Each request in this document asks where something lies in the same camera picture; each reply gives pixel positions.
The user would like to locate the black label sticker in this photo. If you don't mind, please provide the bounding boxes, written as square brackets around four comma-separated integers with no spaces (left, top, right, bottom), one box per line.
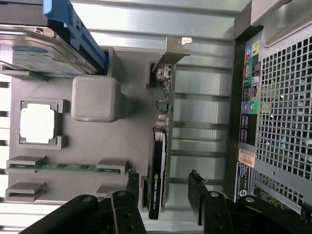
[235,162,252,203]

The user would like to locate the pink sticker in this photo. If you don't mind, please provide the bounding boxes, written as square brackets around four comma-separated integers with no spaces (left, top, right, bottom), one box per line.
[238,147,256,168]

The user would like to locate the blue disk caddy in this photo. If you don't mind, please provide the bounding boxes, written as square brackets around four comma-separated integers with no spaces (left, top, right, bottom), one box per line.
[42,0,108,75]

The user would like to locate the green RAM stick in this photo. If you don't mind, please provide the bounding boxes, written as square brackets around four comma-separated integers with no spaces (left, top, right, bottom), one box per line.
[7,163,122,173]

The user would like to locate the grey open PC case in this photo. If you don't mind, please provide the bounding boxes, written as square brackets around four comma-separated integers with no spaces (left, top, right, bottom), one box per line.
[224,0,312,234]

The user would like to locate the silver CPU chip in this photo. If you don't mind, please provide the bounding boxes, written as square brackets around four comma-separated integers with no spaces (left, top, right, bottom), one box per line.
[19,102,59,143]

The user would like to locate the silver hard disk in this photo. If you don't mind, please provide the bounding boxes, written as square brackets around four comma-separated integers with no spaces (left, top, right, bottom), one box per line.
[0,26,96,76]

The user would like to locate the grey printed parts rack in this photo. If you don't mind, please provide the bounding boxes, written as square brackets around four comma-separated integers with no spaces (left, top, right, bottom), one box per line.
[0,47,176,215]

